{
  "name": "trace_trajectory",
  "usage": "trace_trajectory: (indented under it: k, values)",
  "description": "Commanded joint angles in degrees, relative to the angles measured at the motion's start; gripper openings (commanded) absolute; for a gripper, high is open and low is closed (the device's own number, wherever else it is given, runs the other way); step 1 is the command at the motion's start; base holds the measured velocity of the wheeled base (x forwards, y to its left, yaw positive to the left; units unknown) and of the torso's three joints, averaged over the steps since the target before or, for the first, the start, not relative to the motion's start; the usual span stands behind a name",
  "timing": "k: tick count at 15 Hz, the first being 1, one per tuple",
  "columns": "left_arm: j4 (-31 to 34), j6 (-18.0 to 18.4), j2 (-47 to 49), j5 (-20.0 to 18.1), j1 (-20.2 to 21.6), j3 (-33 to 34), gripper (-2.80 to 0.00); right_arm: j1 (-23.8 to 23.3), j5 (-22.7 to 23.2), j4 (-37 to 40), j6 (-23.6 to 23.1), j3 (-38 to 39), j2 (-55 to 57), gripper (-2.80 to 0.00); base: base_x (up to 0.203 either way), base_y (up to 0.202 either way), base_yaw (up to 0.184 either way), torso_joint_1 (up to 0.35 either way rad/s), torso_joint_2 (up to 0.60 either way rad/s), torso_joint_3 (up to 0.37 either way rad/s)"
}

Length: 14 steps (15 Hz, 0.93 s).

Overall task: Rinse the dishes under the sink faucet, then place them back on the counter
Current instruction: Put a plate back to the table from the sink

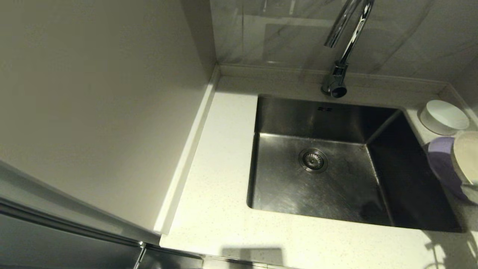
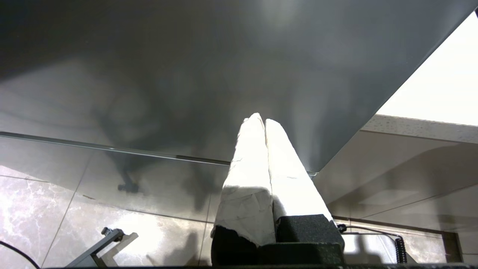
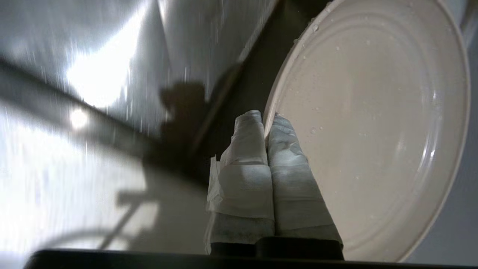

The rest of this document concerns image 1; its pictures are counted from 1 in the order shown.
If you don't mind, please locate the under-counter cabinet front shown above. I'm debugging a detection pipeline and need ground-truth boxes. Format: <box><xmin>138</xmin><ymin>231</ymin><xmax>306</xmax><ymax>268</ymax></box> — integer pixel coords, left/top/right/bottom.
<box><xmin>139</xmin><ymin>245</ymin><xmax>205</xmax><ymax>269</ymax></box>

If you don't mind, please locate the beige plate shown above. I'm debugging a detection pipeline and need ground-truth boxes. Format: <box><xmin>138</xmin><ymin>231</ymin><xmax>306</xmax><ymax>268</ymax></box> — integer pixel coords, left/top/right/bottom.
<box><xmin>450</xmin><ymin>131</ymin><xmax>478</xmax><ymax>186</ymax></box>

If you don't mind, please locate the round metal drain strainer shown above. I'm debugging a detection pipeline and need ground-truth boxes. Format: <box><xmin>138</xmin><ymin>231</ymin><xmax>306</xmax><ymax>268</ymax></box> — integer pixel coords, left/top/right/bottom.
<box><xmin>299</xmin><ymin>148</ymin><xmax>329</xmax><ymax>173</ymax></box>

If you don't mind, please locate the chrome cabinet handle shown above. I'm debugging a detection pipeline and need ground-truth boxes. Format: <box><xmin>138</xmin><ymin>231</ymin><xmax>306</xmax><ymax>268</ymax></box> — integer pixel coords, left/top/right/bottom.
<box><xmin>133</xmin><ymin>241</ymin><xmax>147</xmax><ymax>269</ymax></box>

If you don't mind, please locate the grey glossy cabinet door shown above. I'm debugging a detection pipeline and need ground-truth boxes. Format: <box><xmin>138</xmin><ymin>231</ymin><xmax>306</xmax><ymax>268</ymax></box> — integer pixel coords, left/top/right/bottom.
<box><xmin>0</xmin><ymin>164</ymin><xmax>162</xmax><ymax>269</ymax></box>

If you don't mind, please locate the stainless steel sink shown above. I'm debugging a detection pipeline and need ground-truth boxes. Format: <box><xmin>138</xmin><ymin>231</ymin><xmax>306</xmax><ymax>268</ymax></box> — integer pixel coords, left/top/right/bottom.
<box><xmin>246</xmin><ymin>93</ymin><xmax>463</xmax><ymax>233</ymax></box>

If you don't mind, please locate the white bowl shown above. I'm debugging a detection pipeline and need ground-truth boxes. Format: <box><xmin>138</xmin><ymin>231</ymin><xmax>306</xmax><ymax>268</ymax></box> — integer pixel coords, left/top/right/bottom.
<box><xmin>419</xmin><ymin>99</ymin><xmax>470</xmax><ymax>136</ymax></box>

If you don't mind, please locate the chrome gooseneck faucet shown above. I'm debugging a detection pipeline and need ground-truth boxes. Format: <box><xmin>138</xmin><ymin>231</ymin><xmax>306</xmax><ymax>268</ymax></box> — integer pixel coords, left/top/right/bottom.
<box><xmin>321</xmin><ymin>0</ymin><xmax>376</xmax><ymax>99</ymax></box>

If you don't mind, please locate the beige tall cabinet panel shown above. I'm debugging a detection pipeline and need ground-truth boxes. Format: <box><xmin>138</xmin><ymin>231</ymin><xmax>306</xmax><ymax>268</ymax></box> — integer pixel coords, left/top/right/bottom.
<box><xmin>0</xmin><ymin>0</ymin><xmax>218</xmax><ymax>236</ymax></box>

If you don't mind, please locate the purple plate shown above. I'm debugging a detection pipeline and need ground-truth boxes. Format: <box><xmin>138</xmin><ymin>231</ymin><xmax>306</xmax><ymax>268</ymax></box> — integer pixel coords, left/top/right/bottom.
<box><xmin>427</xmin><ymin>136</ymin><xmax>478</xmax><ymax>204</ymax></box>

